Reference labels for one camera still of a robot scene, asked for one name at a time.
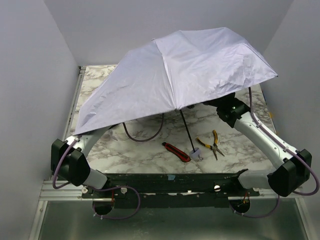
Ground red black utility knife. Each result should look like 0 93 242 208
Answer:
162 142 191 163

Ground blue tape piece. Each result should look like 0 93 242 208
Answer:
167 174 176 181

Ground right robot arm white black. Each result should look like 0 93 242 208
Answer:
204 93 312 197

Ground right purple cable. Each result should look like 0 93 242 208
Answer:
228 86 320 219

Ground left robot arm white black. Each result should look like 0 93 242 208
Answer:
50 125 115 191

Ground yellow black needle-nose pliers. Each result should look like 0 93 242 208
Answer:
196 129 225 160

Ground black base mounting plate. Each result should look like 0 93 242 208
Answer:
82 173 259 209

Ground lavender folding umbrella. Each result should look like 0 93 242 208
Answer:
74 27 277 155

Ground aluminium frame rail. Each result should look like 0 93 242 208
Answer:
39 177 305 201

